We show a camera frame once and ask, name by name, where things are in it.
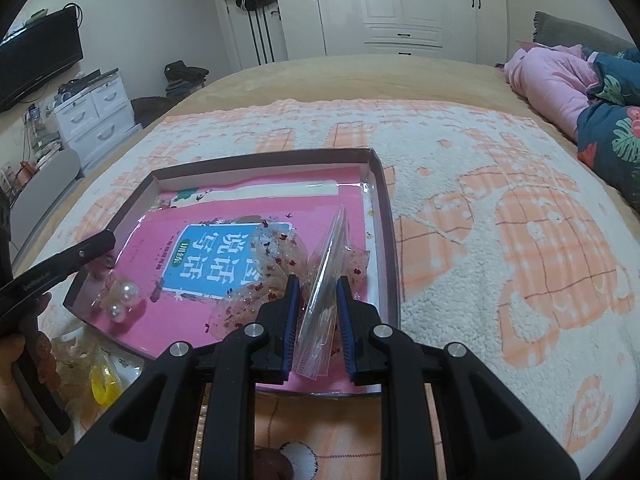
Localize white drawer cabinet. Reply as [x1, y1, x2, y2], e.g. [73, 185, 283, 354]
[52, 70, 139, 171]

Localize pink quilt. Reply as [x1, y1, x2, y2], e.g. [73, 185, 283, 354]
[502, 44, 609, 142]

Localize orange checked printed blanket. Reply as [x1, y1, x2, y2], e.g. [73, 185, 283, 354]
[30, 97, 632, 480]

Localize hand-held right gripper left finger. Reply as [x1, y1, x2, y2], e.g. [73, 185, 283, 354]
[55, 275, 303, 480]

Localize dark clothes pile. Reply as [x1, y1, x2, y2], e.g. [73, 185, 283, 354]
[164, 60, 211, 99]

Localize person's left hand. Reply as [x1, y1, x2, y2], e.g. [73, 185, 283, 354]
[0, 292, 53, 413]

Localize clear plastic zip bag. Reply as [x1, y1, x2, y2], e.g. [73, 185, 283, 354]
[294, 204, 352, 379]

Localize yellow hair clip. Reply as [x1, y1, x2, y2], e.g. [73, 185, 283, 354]
[90, 356, 124, 407]

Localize pink book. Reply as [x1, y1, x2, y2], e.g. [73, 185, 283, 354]
[107, 179, 382, 397]

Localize grey rounded side table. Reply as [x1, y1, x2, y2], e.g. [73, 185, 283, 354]
[9, 149, 84, 257]

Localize white wardrobe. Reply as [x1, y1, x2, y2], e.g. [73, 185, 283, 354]
[270, 0, 509, 64]

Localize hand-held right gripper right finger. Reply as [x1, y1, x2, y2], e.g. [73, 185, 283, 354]
[336, 276, 581, 480]

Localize pearl hair clip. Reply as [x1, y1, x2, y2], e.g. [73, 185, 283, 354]
[101, 274, 147, 324]

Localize dark bag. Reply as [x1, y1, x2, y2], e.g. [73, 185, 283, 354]
[131, 96, 174, 129]

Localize black flat television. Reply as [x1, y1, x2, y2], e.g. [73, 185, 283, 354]
[0, 7, 84, 114]

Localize blue floral quilt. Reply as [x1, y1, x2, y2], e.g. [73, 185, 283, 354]
[575, 47, 640, 212]

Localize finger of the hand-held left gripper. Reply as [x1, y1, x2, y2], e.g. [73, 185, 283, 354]
[47, 230, 117, 277]

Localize white door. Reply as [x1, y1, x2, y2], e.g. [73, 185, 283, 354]
[219, 0, 289, 67]

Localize grey pillow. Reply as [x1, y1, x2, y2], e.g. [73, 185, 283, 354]
[532, 11, 637, 55]

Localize brown cardboard box tray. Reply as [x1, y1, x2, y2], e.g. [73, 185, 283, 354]
[62, 147, 402, 402]

